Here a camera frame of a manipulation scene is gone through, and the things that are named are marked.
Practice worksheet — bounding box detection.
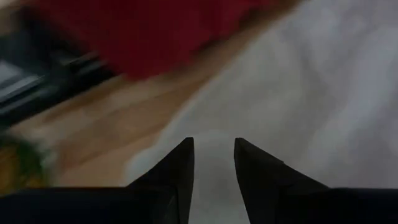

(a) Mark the red plastic laundry basket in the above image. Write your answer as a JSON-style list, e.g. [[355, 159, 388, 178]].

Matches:
[[29, 0, 299, 81]]

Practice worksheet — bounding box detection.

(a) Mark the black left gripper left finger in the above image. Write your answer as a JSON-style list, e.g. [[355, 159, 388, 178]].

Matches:
[[126, 137, 195, 224]]

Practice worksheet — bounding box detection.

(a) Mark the white button shirt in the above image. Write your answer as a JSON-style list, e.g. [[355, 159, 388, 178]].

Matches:
[[124, 0, 398, 224]]

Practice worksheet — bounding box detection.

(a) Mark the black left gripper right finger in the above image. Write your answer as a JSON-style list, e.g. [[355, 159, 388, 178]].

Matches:
[[234, 138, 330, 224]]

